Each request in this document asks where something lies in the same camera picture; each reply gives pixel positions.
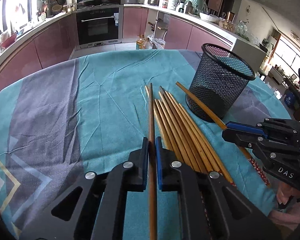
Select pink kitchen cabinets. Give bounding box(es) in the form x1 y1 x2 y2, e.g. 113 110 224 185
0 9 236 91

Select yellow cooking oil bottle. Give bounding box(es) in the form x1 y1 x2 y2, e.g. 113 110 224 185
136 34 146 50

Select teal grey patterned tablecloth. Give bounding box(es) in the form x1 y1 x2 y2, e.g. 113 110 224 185
0 50 290 239

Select right hand pink sleeve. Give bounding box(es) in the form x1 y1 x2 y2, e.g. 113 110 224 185
268 182 300 231

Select pink bowl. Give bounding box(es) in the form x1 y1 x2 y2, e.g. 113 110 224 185
1 33 17 49

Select green food cover dome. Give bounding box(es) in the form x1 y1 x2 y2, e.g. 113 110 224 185
185 0 208 16

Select bamboo chopstick with red end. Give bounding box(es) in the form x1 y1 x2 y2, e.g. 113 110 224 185
176 82 270 187

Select dark brown wooden chopstick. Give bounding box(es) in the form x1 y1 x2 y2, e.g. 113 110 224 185
147 83 158 239

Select black built-in oven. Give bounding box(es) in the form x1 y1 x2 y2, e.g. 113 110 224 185
76 5 123 49

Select black mesh utensil cup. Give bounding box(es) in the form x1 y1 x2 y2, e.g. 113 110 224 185
189 43 256 119

